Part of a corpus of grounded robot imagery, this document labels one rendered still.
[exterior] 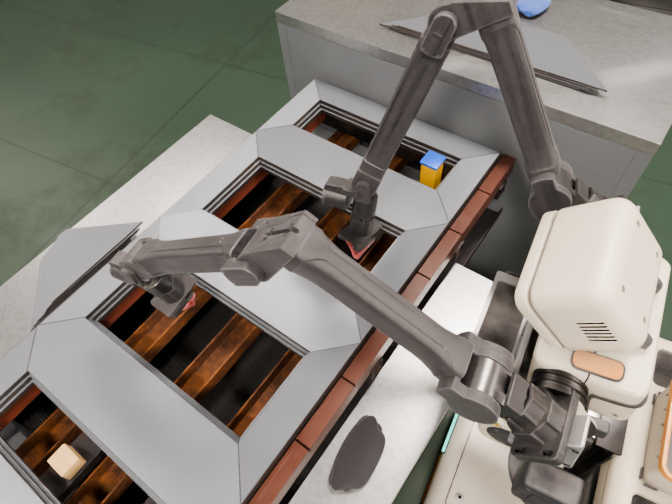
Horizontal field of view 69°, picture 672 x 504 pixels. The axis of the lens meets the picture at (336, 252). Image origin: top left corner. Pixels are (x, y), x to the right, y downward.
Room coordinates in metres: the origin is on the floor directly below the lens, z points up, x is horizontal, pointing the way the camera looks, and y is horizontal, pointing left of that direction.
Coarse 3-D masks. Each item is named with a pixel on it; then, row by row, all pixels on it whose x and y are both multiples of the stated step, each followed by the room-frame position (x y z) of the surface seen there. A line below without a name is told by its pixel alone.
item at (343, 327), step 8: (344, 312) 0.59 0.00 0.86; (352, 312) 0.59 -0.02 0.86; (336, 320) 0.57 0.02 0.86; (344, 320) 0.57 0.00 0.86; (352, 320) 0.56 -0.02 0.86; (328, 328) 0.55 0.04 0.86; (336, 328) 0.55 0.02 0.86; (344, 328) 0.55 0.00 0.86; (352, 328) 0.54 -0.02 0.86; (328, 336) 0.53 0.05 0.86; (336, 336) 0.53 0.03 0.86; (344, 336) 0.52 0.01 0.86; (320, 344) 0.51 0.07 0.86; (328, 344) 0.51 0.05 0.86; (336, 344) 0.50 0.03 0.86; (344, 344) 0.50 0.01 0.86
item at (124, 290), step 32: (256, 160) 1.19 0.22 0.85; (448, 160) 1.09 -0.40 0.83; (224, 192) 1.08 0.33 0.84; (320, 192) 1.02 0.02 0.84; (384, 224) 0.87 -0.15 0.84; (448, 224) 0.83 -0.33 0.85; (128, 288) 0.77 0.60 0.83; (96, 320) 0.68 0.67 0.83; (256, 320) 0.61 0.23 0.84; (128, 352) 0.56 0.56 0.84; (32, 384) 0.52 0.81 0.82; (0, 416) 0.45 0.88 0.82; (256, 416) 0.36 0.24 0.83; (0, 448) 0.36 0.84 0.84; (32, 480) 0.28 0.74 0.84
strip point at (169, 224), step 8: (200, 208) 1.01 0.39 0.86; (160, 216) 1.00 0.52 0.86; (168, 216) 0.99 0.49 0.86; (176, 216) 0.99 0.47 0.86; (184, 216) 0.98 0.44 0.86; (192, 216) 0.98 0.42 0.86; (160, 224) 0.97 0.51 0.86; (168, 224) 0.96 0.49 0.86; (176, 224) 0.96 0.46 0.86; (184, 224) 0.95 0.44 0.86; (160, 232) 0.93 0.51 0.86; (168, 232) 0.93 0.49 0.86
